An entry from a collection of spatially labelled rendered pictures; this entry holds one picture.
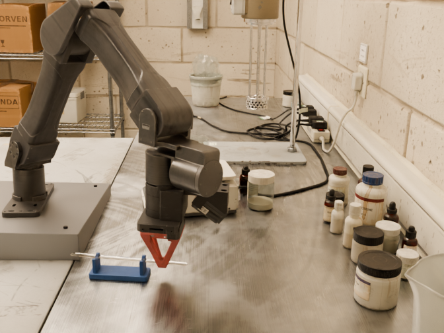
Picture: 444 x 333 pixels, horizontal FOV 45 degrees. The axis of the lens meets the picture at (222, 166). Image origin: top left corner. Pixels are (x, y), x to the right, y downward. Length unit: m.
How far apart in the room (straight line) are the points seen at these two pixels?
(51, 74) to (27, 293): 0.37
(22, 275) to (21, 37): 2.50
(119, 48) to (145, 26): 2.71
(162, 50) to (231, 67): 0.46
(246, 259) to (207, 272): 0.09
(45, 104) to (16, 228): 0.23
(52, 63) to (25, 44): 2.38
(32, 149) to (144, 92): 0.35
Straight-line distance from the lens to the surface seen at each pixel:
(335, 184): 1.23
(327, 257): 1.02
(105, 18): 0.91
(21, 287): 0.95
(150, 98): 0.80
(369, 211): 1.12
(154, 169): 0.83
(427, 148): 1.15
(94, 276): 0.94
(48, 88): 1.02
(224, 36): 3.56
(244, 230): 1.10
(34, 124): 1.07
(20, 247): 1.03
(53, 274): 0.98
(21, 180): 1.14
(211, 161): 0.78
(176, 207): 0.84
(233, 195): 1.15
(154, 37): 3.57
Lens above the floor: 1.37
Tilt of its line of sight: 18 degrees down
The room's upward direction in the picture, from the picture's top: 1 degrees clockwise
